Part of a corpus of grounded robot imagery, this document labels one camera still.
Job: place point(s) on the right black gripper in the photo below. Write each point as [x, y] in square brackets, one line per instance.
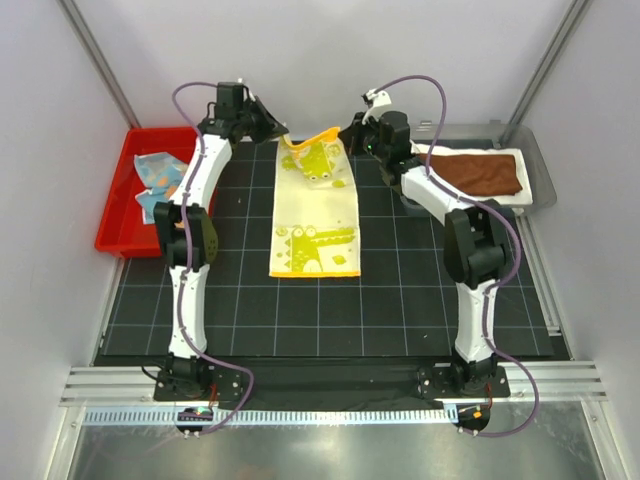
[350, 136]

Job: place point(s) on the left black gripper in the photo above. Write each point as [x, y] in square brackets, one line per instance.
[270, 127]

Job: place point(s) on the yellow green patterned towel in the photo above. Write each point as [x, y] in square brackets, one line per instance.
[315, 220]

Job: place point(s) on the colourful patterned towel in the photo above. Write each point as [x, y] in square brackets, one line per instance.
[160, 174]

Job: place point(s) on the brown towel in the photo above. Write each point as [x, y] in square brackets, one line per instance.
[478, 175]

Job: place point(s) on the white towel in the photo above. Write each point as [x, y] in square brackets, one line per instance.
[520, 200]

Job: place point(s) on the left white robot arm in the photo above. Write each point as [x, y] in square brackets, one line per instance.
[189, 245]

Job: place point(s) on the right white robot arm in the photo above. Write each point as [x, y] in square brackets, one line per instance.
[475, 241]

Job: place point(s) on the clear plastic container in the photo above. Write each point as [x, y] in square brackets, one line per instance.
[542, 170]

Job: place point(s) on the black grid mat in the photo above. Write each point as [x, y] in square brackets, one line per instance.
[403, 304]

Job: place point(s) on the red plastic bin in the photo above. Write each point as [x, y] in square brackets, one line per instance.
[122, 232]

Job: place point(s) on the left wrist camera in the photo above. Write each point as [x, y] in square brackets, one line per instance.
[248, 93]

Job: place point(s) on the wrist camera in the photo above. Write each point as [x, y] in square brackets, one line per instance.
[378, 102]
[248, 93]

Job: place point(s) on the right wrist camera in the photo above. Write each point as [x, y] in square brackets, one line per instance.
[378, 102]

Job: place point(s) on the left aluminium frame post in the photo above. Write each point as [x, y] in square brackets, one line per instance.
[97, 58]

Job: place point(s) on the aluminium frame post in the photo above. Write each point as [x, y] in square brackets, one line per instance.
[566, 29]
[97, 58]

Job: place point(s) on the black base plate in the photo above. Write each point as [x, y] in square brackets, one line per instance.
[330, 384]

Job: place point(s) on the right aluminium frame post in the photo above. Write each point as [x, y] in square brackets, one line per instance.
[566, 29]

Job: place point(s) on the slotted cable duct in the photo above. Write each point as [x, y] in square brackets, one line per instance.
[183, 416]

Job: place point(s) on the aluminium rail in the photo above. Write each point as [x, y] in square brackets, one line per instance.
[547, 380]

